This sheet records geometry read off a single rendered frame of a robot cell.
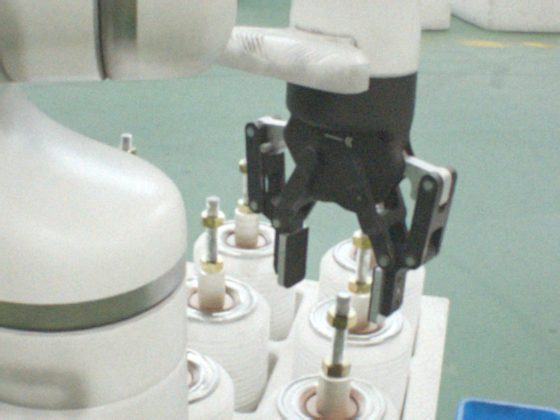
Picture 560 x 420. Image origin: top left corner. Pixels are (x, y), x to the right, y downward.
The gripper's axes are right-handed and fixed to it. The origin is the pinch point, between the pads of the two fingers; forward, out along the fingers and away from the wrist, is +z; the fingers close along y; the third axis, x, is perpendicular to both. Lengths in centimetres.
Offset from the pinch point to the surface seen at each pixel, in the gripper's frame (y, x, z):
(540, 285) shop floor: 11, -76, 34
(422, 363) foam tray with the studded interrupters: 2.6, -19.5, 16.7
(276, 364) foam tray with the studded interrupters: 12.5, -11.0, 16.7
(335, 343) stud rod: -0.3, 0.0, 4.4
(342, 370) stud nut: -1.1, 0.0, 6.1
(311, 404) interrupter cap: 1.0, 0.2, 9.8
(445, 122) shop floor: 62, -137, 33
